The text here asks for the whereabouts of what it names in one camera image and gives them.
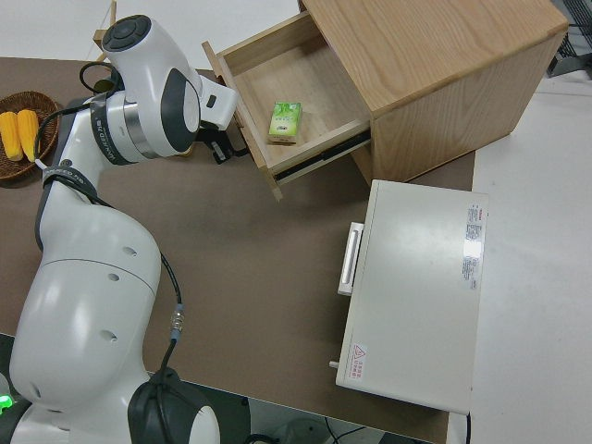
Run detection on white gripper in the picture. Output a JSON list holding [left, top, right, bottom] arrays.
[[197, 76, 248, 166]]

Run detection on light wooden drawer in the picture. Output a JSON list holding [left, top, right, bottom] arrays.
[[201, 11, 374, 204]]

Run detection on green tissue pack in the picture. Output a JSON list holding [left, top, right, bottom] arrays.
[[266, 101, 304, 147]]

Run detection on brown table mat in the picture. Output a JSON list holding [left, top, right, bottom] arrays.
[[0, 55, 477, 444]]

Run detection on light wooden stand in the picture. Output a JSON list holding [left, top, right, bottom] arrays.
[[92, 0, 118, 62]]

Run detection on brown wicker basket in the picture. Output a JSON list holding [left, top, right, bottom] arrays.
[[0, 91, 64, 182]]

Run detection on yellow corn cob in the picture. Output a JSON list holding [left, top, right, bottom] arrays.
[[0, 110, 22, 163], [16, 107, 41, 164]]

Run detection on light wooden cabinet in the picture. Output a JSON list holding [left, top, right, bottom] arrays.
[[297, 0, 570, 187]]

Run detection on white toaster oven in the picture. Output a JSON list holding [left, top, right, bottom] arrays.
[[328, 179, 490, 414]]

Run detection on black metal drawer slide rail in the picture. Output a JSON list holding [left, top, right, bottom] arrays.
[[274, 132, 372, 182]]

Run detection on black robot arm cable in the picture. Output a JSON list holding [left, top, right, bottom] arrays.
[[33, 61, 188, 444]]

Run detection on white oven door handle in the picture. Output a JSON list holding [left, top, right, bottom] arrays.
[[336, 221, 367, 298]]

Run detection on black floor cables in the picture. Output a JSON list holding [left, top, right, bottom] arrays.
[[249, 414, 386, 444]]

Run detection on black wire rack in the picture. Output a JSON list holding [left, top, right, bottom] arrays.
[[547, 0, 592, 79]]

